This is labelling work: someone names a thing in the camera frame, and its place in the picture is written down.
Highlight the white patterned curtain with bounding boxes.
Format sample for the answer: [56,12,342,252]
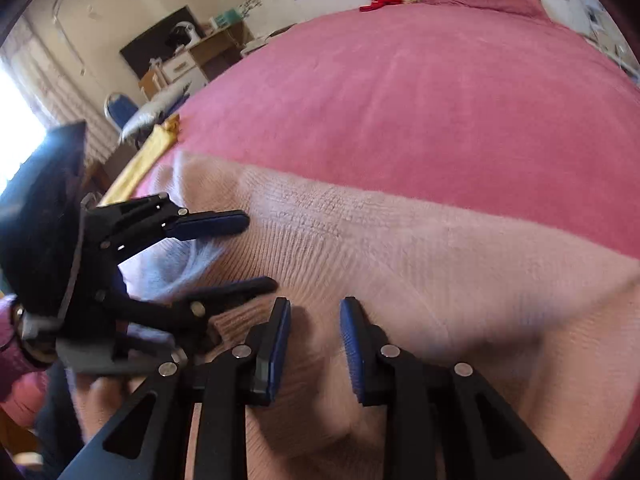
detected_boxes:
[1,18,118,166]

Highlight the pink knitted sweater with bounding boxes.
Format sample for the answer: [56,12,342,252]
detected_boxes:
[122,152,639,479]

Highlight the black television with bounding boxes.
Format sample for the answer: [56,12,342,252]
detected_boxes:
[119,6,205,79]

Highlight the pink bed cover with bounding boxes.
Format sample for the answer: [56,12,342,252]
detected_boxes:
[134,1,640,261]

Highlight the wooden desk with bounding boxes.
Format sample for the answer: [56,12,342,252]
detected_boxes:
[138,22,254,101]

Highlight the yellow garment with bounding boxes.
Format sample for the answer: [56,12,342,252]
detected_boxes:
[99,113,181,207]

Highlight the blue chair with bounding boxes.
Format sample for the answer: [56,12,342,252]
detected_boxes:
[103,92,139,132]

